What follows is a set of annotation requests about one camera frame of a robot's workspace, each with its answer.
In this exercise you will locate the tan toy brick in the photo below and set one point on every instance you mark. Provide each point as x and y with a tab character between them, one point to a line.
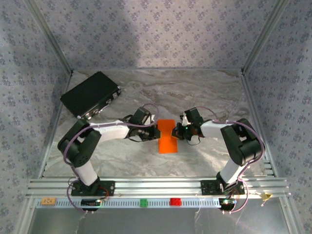
48	201

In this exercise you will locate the black metal-edged case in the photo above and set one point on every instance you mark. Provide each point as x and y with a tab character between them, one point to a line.
87	95

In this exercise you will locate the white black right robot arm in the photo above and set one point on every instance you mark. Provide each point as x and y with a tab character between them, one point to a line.
212	128

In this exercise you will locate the orange paper sheet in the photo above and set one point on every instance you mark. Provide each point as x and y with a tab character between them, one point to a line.
168	146

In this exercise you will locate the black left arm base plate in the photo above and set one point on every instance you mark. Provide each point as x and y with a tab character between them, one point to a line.
111	187

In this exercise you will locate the aluminium frame post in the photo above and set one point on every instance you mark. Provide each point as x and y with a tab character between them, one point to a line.
263	36

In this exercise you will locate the aluminium table side rail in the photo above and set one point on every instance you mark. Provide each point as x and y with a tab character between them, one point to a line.
258	122
50	146

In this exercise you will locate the black right controller board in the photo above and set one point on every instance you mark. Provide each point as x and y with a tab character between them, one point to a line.
226	202

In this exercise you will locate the red toy brick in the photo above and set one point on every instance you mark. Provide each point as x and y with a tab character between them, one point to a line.
175	202

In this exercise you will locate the black controller board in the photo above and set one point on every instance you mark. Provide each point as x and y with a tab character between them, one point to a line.
90	202
226	202

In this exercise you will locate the black left controller board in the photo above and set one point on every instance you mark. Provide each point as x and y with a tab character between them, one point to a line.
90	202

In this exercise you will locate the yellow tape scrap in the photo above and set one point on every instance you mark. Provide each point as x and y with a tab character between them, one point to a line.
266	195

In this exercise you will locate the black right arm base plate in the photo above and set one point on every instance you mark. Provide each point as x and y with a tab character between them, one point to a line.
207	187

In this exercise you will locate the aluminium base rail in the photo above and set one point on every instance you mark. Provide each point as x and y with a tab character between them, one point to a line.
158	187

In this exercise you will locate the green toy brick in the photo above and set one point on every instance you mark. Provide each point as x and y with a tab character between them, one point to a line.
143	202

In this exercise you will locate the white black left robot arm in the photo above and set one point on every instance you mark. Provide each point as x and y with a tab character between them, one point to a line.
109	129

